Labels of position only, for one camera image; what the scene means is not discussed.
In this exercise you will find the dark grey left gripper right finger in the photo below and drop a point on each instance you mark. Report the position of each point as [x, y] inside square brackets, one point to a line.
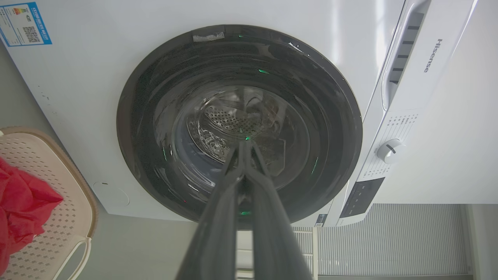
[274, 237]

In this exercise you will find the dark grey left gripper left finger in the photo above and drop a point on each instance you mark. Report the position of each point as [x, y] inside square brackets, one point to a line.
[218, 233]

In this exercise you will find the beige perforated laundry basket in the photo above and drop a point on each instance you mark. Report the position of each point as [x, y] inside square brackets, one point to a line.
[66, 217]

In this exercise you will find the white ribbed radiator panel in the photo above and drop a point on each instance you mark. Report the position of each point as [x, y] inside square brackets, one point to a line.
[389, 241]

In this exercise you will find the round dark washing machine door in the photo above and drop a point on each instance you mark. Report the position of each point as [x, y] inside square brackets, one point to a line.
[163, 116]

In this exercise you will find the white washing machine dial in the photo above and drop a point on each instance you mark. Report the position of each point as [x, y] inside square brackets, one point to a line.
[390, 150]

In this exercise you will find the white Hisense washing machine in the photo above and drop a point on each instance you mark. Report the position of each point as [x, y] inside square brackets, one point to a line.
[85, 97]

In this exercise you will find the red garment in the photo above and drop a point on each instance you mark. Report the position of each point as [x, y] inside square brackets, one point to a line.
[21, 206]

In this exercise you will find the blue energy label sticker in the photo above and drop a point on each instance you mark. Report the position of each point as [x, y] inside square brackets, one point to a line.
[24, 23]

